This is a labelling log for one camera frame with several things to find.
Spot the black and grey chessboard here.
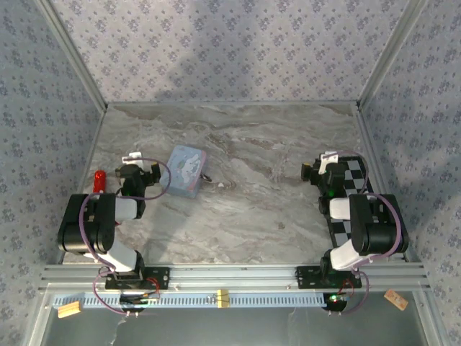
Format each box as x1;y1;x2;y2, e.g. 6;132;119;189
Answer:
323;154;380;250

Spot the red plastic cylinder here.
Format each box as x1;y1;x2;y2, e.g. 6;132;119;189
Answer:
94;169;108;194

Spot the pastel blue cartoon tin box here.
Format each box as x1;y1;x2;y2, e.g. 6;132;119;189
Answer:
158;144;208;199

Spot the aluminium frame post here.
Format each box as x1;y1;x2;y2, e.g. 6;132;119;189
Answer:
35;0;109;113
355;0;430;111

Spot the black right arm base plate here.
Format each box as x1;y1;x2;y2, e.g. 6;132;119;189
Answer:
295;265;362;290

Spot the light wooden block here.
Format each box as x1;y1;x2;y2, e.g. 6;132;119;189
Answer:
57;301;84;319

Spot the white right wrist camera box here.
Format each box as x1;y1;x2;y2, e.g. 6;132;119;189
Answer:
318;151;340;175

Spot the aluminium mounting rail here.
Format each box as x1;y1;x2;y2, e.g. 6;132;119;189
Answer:
39;262;431;291

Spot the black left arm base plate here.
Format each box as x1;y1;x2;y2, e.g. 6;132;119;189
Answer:
104;266;171;290

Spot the blue-grey slotted cable duct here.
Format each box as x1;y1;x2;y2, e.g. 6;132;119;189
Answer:
53;291;329;309

